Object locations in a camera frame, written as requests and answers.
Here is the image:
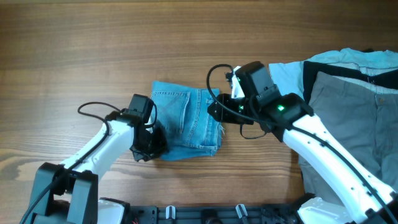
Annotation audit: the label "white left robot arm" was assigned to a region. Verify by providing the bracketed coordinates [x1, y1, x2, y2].
[21, 94, 167, 223]

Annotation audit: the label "grey trousers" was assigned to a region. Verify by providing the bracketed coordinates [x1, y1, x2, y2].
[309, 72, 397, 189]

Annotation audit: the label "light blue t-shirt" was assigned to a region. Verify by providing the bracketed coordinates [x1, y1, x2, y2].
[269, 48, 397, 103]

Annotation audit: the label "light blue denim jeans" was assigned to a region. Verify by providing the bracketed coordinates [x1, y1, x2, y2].
[151, 81, 224, 161]

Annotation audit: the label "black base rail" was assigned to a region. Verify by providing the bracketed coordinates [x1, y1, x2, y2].
[99, 197, 312, 224]

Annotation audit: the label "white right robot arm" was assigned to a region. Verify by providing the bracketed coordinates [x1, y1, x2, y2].
[208, 61, 397, 223]

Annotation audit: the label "black garment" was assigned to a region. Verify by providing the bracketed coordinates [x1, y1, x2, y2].
[303, 61, 397, 104]

